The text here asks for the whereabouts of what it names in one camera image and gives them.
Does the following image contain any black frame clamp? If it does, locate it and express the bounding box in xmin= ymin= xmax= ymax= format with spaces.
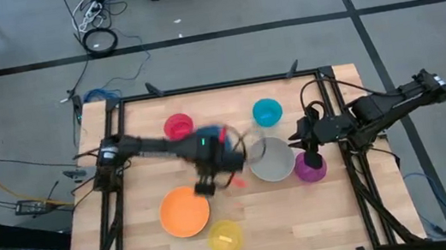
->
xmin=282 ymin=58 xmax=302 ymax=80
xmin=144 ymin=80 xmax=165 ymax=99

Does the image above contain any orange plastic bowl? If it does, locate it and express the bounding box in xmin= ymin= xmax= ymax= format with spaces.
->
xmin=156 ymin=182 xmax=214 ymax=241

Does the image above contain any blue coiled cable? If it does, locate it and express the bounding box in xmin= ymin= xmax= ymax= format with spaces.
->
xmin=82 ymin=85 xmax=122 ymax=104

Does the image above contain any teal plastic bowl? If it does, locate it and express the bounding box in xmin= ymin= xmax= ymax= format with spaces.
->
xmin=250 ymin=96 xmax=286 ymax=130

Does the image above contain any white power strip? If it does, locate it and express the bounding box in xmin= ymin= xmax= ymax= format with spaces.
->
xmin=74 ymin=0 xmax=107 ymax=33

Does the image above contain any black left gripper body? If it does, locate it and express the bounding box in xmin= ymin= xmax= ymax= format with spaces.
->
xmin=187 ymin=126 xmax=238 ymax=199

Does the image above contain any black coiled cable ring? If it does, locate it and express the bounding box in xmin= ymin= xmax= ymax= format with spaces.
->
xmin=80 ymin=25 xmax=122 ymax=60

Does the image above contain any grey flat bracket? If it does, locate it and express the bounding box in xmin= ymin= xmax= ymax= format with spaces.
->
xmin=62 ymin=167 xmax=87 ymax=181

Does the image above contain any small black device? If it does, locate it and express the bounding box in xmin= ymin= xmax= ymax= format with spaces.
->
xmin=69 ymin=92 xmax=86 ymax=122

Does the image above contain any black power adapter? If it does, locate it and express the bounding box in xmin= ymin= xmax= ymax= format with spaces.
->
xmin=14 ymin=197 xmax=48 ymax=217

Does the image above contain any red plastic bowl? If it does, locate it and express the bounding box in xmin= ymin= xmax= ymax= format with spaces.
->
xmin=161 ymin=111 xmax=197 ymax=143

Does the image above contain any blue plastic bowl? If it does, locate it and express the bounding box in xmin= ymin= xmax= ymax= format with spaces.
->
xmin=200 ymin=120 xmax=236 ymax=157

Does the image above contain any blue floor cable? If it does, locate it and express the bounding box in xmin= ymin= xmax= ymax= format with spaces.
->
xmin=401 ymin=167 xmax=446 ymax=243

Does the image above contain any yellow plastic bowl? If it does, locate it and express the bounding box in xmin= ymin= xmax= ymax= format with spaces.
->
xmin=205 ymin=217 xmax=247 ymax=250

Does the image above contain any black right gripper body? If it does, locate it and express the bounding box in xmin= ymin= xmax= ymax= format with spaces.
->
xmin=292 ymin=99 xmax=344 ymax=172

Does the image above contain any black aluminium table frame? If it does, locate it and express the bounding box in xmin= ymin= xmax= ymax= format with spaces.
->
xmin=42 ymin=56 xmax=431 ymax=250

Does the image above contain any grey plastic bowl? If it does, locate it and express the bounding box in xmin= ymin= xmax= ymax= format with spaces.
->
xmin=245 ymin=133 xmax=300 ymax=185

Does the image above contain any yellow cable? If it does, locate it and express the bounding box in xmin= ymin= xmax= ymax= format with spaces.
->
xmin=0 ymin=160 xmax=75 ymax=216

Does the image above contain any purple plastic bowl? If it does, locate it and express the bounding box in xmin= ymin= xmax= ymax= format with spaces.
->
xmin=292 ymin=148 xmax=330 ymax=185

